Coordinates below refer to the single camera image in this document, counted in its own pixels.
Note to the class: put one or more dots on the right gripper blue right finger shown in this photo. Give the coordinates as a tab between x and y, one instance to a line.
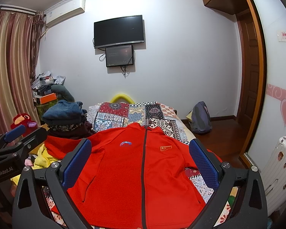
249	209

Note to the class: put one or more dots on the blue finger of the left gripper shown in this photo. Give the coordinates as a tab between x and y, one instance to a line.
14	133

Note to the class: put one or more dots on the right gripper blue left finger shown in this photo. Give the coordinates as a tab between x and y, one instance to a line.
30	208

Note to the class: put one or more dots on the red zip sports jacket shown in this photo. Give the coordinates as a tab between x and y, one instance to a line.
135	178

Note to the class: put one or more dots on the red plush parrot toy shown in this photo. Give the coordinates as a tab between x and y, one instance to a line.
25	120

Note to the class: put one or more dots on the black beige patterned garment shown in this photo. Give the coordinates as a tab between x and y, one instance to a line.
64	128

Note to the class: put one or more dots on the yellow printed garment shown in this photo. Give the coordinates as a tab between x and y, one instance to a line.
41	160

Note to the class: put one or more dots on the grey backpack on floor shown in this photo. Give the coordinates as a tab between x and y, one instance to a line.
199	119

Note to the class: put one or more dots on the folded dark blue garment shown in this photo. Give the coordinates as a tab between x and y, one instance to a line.
64	113

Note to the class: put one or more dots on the orange box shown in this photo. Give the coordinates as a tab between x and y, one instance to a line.
48	98

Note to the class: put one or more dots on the cluttered pile of items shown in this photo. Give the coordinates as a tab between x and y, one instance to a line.
46	84

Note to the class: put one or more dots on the white suitcase with stickers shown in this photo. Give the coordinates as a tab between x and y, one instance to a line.
274	177

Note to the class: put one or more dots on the patchwork patterned bed quilt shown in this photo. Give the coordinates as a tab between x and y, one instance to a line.
150	114

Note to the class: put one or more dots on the yellow curved headboard cushion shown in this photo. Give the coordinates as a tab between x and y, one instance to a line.
123	97

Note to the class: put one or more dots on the white sliding wardrobe door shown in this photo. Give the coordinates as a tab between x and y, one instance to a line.
272	124

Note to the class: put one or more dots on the striped red beige curtain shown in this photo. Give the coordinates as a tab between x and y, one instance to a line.
20	36

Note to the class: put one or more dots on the small black wall monitor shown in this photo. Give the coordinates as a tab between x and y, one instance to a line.
119	56

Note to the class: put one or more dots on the wooden door frame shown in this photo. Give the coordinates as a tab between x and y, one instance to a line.
254	75

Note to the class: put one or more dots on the black wall television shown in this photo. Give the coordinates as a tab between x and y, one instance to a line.
116	31

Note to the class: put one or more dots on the white wall air conditioner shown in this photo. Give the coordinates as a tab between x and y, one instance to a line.
65	12

